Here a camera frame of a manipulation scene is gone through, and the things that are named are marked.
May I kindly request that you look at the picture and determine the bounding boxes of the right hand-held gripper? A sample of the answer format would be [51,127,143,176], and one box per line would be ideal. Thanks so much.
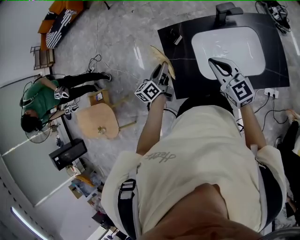
[208,58,255,109]

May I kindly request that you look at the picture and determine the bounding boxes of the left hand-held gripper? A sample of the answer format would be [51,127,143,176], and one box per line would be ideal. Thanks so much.
[134,61,175,104]

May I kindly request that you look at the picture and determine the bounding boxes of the person's right forearm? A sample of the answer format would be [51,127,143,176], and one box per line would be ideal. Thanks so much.
[239,103,267,150]

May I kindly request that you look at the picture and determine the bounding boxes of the person's left forearm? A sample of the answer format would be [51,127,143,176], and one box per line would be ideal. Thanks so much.
[136,93,167,156]

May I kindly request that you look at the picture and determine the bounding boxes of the black vanity counter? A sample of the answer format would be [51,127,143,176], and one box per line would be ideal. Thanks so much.
[157,12,291,100]

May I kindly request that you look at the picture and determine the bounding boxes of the white sink basin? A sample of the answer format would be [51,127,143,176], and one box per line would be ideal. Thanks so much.
[191,26,266,80]

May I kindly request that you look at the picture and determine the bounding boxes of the person's black trousers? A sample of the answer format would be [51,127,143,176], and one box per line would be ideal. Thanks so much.
[176,93,235,118]

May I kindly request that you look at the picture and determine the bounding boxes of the white power strip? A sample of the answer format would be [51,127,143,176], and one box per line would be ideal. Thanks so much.
[264,88,279,99]

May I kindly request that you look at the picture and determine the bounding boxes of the black faucet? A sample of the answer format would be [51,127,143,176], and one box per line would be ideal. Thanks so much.
[215,2,244,26]

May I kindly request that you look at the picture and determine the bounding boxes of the small brown box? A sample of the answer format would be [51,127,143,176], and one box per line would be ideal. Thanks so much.
[88,89,111,106]

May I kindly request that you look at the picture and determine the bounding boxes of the person's cream t-shirt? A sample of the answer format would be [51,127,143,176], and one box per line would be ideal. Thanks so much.
[100,105,288,240]

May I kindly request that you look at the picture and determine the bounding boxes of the round wooden table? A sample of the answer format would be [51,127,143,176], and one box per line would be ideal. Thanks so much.
[76,95,138,140]

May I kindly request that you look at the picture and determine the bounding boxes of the orange sofa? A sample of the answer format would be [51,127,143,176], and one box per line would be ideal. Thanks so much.
[37,1,85,51]

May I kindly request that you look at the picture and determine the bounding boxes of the black white striped blanket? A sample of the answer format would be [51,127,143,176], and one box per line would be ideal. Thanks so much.
[45,9,78,49]

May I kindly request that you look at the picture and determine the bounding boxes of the black box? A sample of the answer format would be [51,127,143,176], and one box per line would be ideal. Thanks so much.
[48,138,88,171]

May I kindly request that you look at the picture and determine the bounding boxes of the small white appliance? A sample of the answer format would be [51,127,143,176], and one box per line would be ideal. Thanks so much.
[65,165,82,178]

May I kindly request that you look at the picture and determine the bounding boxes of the clutter pile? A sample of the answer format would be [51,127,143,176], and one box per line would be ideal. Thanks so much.
[67,171,105,207]

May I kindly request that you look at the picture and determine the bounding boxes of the standing floor fan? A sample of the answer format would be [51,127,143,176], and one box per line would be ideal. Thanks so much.
[24,127,52,144]

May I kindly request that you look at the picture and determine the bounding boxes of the person's face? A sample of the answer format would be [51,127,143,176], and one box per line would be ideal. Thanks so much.
[140,183,263,240]

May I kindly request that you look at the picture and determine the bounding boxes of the black power cable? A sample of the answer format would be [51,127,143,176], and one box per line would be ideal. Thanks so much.
[236,92,289,132]

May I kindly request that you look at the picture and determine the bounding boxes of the floor cable bundle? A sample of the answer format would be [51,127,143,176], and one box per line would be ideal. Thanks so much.
[85,53,103,74]

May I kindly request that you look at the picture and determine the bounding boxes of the idle grippers with cables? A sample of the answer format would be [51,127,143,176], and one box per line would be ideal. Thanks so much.
[255,0,293,35]

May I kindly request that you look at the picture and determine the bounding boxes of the black wire rack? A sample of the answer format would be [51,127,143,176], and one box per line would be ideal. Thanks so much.
[30,45,56,70]

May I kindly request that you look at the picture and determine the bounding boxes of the black grey shoulder strap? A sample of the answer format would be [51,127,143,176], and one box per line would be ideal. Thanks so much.
[250,144,283,232]
[117,164,141,240]

